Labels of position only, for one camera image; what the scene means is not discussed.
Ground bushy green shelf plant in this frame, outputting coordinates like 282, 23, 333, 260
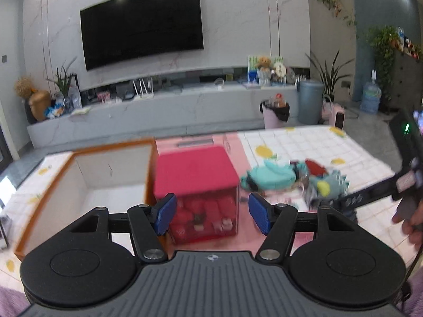
367, 26, 402, 103

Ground teal plush toy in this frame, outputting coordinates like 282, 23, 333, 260
240, 159, 298, 192

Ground brown teddy bear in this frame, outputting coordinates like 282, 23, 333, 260
256, 55, 272, 86

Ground black wall television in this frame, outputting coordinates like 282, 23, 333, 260
80, 0, 204, 71

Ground red soft cloth item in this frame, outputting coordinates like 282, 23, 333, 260
304, 159, 328, 175

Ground hanging vine plant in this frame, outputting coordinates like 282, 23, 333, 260
314, 0, 357, 27

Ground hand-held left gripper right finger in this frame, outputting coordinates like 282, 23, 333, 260
248, 192, 361, 265

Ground dark teal soft item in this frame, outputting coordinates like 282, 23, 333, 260
290, 160, 309, 180

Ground green plant in glass vase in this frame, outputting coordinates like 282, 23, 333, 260
46, 57, 80, 113

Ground golden vase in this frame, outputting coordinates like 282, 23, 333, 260
28, 90, 52, 122

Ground person's right hand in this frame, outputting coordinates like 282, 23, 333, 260
392, 198, 423, 249

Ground blue water jug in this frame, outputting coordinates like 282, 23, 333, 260
360, 69, 382, 114

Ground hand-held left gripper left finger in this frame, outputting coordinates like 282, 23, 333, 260
61, 193, 178, 265

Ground green blue dinosaur plush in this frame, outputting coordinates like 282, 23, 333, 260
306, 169, 350, 205

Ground grey marble television console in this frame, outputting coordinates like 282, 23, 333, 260
26, 81, 300, 149

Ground white storage bin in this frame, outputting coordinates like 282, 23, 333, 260
15, 139, 159, 261

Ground grey round bin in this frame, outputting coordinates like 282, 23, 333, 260
297, 80, 325, 125

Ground stuffed toys on shelf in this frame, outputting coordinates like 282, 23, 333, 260
247, 55, 285, 83

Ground pink space heater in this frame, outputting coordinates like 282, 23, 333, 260
322, 103, 347, 129

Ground pink trash bin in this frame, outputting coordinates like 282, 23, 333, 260
260, 101, 291, 129

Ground dark shelf cabinet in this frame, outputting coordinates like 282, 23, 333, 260
390, 48, 423, 117

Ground blue white snack bag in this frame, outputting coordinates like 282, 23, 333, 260
44, 104, 67, 119

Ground dried flower bunch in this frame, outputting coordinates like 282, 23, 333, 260
14, 77, 35, 99

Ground potted snake plant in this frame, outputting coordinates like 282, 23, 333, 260
306, 50, 354, 103

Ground clear box with red lid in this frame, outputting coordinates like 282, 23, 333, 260
154, 145, 240, 245

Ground white wifi router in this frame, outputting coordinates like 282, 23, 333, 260
132, 77, 155, 100

